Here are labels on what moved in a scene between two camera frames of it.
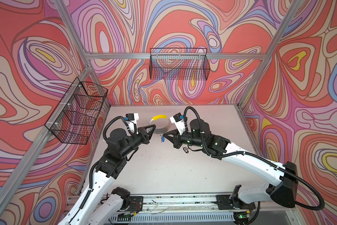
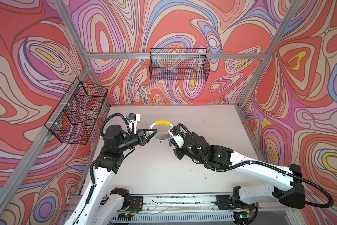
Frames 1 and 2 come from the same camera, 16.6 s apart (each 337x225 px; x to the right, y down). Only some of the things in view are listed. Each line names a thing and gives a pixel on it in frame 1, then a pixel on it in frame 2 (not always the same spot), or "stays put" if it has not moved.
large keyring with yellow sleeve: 163,130 -> 161,136
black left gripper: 142,138 stays put
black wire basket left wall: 72,119 stays put
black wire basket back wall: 179,63 stays put
